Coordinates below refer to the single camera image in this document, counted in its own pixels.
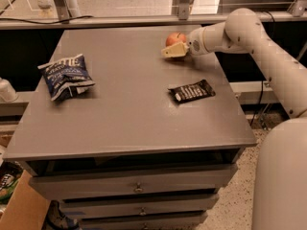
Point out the white cylinder object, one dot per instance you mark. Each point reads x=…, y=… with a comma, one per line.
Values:
x=7, y=92

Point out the grey metal rail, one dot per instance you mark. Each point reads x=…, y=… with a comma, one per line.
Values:
x=87, y=21

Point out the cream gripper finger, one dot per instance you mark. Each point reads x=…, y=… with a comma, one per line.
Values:
x=176, y=50

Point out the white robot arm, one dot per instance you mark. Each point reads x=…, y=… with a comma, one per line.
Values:
x=280, y=189

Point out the blue chip bag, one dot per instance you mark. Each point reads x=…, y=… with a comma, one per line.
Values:
x=66, y=77

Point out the grey drawer cabinet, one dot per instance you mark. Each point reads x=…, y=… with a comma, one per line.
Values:
x=128, y=120

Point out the bottom grey drawer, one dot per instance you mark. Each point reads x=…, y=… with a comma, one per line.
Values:
x=173, y=221

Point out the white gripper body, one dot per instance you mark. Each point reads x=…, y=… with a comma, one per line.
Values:
x=194, y=43

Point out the green snack bag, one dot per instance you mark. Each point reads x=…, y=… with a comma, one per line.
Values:
x=9, y=176

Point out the top grey drawer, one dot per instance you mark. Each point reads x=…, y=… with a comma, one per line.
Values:
x=133, y=182

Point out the red apple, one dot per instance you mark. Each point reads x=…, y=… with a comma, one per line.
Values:
x=175, y=38

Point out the grey drawer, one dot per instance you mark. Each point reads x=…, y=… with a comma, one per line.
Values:
x=173, y=221
x=133, y=182
x=141, y=206

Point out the cardboard box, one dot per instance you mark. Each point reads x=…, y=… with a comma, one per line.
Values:
x=26, y=209

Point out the black snack bar wrapper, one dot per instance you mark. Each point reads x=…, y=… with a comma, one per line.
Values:
x=191, y=92

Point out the middle grey drawer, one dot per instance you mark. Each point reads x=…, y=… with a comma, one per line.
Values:
x=141, y=206

